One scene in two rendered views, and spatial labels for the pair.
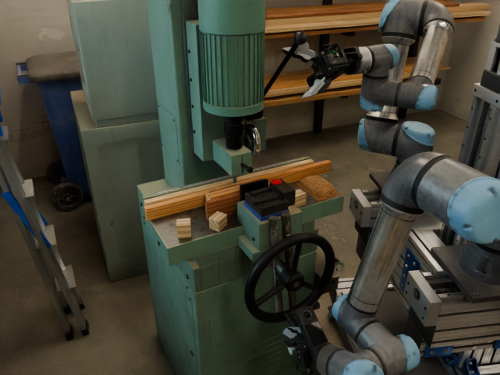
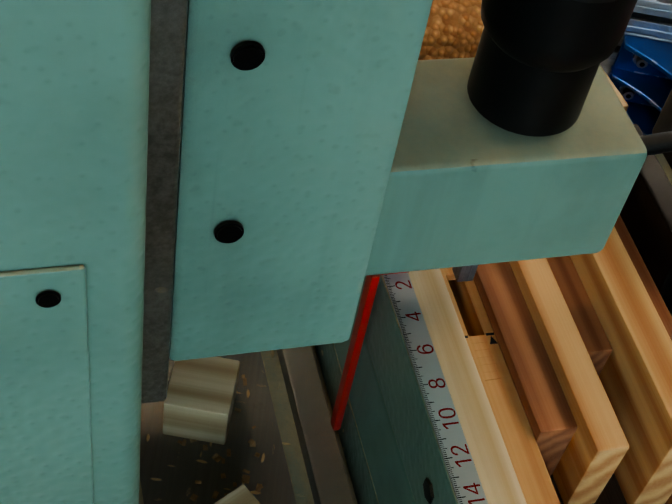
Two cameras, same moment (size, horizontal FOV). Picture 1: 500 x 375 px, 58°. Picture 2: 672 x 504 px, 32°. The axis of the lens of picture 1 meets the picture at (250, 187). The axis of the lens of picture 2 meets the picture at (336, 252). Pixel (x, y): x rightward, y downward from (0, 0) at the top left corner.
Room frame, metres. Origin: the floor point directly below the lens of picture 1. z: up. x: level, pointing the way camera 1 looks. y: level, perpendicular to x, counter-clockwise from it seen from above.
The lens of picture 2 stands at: (1.28, 0.46, 1.41)
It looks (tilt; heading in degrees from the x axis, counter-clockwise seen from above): 49 degrees down; 276
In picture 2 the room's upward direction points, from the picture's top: 12 degrees clockwise
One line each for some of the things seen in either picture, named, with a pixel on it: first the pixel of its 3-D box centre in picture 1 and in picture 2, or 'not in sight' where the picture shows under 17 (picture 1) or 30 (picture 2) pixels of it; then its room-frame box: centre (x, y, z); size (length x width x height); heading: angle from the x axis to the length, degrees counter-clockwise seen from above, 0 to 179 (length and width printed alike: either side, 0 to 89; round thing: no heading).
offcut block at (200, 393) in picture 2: not in sight; (201, 397); (1.38, 0.08, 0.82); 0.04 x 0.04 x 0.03; 8
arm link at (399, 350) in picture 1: (386, 352); not in sight; (0.70, -0.30, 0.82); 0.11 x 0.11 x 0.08; 25
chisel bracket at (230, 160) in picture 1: (232, 157); (457, 171); (1.28, 0.06, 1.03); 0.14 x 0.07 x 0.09; 28
